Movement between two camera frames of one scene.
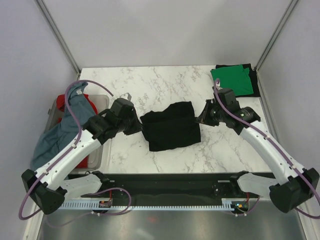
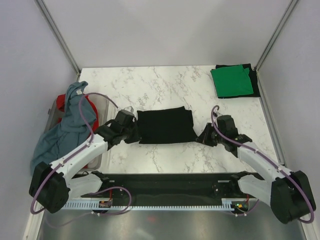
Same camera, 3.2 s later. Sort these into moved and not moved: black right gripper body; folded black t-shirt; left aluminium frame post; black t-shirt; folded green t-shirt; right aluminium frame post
Moved: black t-shirt; black right gripper body
Not moved: left aluminium frame post; folded black t-shirt; right aluminium frame post; folded green t-shirt
